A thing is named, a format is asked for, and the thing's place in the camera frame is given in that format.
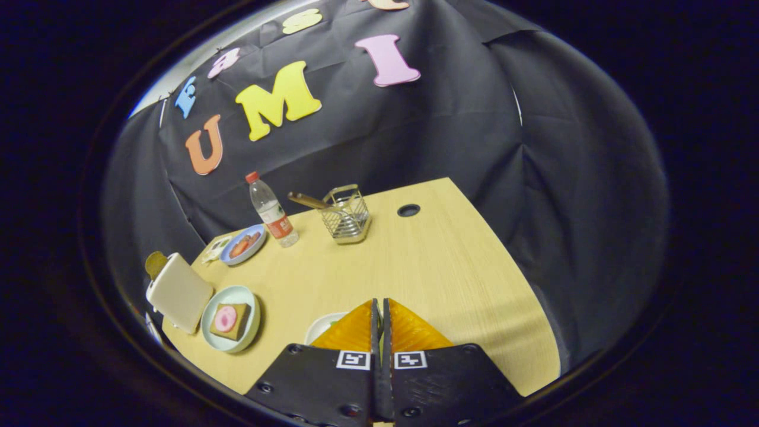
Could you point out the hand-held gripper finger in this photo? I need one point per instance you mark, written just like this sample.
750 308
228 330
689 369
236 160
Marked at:
388 385
377 385

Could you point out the white plate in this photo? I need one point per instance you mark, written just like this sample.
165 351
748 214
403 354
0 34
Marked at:
317 329

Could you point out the black round desk grommet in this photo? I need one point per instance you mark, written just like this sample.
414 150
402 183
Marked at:
408 210

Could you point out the pale green plate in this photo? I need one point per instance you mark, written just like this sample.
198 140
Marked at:
222 296

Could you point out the red orange food pieces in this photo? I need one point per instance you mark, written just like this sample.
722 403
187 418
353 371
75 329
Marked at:
244 244

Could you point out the clear red-capped water bottle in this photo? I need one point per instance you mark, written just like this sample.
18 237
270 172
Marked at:
276 219

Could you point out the blue plate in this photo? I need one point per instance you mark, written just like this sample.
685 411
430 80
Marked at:
228 256

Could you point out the white divided seasoning tray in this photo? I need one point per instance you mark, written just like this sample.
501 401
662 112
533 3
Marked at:
214 249

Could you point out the white toaster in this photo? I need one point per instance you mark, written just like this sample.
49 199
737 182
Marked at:
181 293

